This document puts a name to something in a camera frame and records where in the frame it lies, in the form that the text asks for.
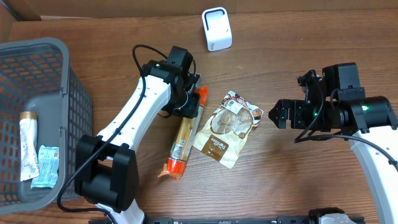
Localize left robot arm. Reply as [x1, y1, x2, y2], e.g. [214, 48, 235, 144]
[72, 46, 200, 223]

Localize teal snack packet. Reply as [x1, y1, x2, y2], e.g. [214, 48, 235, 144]
[30, 145, 59, 189]

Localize white barcode scanner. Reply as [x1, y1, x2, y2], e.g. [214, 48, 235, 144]
[201, 7, 233, 52]

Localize white gold tube package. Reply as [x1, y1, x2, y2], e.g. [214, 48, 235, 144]
[19, 111, 39, 182]

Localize grey plastic basket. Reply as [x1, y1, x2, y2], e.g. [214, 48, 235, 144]
[1, 37, 93, 215]

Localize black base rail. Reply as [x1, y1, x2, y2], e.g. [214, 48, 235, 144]
[88, 216, 365, 224]

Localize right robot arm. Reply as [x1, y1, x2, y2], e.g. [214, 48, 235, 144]
[268, 62, 397, 223]

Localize brown white cookie pouch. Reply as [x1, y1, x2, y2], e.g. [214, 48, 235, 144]
[193, 90, 264, 169]

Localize orange cracker sleeve package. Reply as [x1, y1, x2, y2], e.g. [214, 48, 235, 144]
[157, 86, 208, 180]

